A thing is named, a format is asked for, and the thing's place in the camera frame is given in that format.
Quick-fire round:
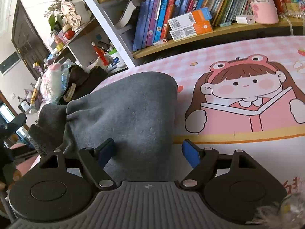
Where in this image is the grey sweatshirt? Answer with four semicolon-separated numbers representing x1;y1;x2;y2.
29;72;178;182

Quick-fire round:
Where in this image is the white plush toy bundle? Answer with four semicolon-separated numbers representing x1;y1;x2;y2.
30;63;70;109

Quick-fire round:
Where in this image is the pink cartoon table mat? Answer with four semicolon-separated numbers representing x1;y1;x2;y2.
100;36;304;193

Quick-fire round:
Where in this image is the white green lid jar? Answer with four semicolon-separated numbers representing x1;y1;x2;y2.
109;49;127;68

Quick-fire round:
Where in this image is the red figurine bottle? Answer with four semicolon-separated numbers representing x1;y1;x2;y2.
91;42;109;68

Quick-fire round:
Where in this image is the orange white box lower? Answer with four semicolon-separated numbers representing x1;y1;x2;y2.
170;21;213;41

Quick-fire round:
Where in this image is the orange white box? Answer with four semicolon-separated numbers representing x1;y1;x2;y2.
170;21;213;41
168;7;212;30

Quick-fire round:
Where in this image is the white wooden bookshelf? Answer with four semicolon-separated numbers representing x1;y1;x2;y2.
56;0;304;68

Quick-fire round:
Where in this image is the orange white box upper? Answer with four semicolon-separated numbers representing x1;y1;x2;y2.
168;7;212;30

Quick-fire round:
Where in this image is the white charger block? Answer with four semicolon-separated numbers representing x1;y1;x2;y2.
236;15;256;25

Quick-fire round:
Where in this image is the pink sticker tumbler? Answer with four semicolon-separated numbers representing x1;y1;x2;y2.
249;0;279;25

